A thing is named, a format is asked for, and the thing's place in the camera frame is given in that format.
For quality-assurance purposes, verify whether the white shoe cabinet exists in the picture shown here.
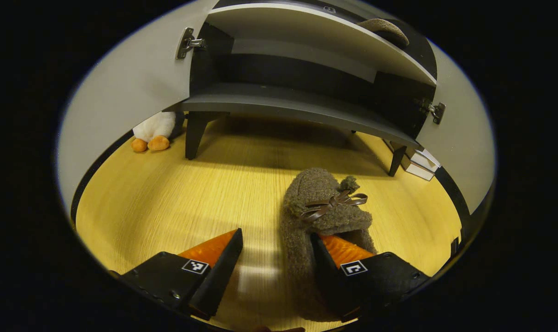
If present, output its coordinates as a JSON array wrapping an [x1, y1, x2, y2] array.
[[58, 0, 496, 217]]

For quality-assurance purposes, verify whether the white cabinet door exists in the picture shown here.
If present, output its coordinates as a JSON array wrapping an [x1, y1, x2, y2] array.
[[58, 0, 219, 217], [417, 39, 496, 215]]

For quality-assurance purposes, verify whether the metal door hinge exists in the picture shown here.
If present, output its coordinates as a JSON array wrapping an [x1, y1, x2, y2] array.
[[417, 99, 446, 125], [176, 27, 206, 60]]

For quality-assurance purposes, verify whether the brown fuzzy shoe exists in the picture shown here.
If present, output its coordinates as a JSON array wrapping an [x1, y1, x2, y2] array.
[[280, 167, 379, 322], [357, 18, 410, 47]]

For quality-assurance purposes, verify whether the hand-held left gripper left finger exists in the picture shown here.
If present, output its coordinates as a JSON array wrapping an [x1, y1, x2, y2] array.
[[120, 228, 243, 321]]

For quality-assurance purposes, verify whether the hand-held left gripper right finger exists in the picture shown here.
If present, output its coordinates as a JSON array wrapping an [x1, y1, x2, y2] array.
[[310, 233, 430, 322]]

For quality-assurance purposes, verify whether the white penguin plush toy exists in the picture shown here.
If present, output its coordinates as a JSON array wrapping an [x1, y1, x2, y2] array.
[[131, 111, 186, 153]]

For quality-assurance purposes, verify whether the white photo cover book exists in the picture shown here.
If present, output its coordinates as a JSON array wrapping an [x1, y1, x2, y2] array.
[[414, 147, 442, 169]]

